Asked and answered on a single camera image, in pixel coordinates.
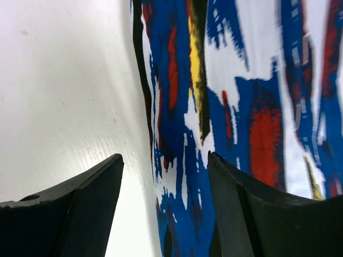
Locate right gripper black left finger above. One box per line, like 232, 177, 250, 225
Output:
1, 154, 124, 256

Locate blue white red patterned trousers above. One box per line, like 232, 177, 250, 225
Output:
130, 1, 342, 256

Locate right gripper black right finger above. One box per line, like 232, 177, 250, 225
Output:
208, 152, 342, 256

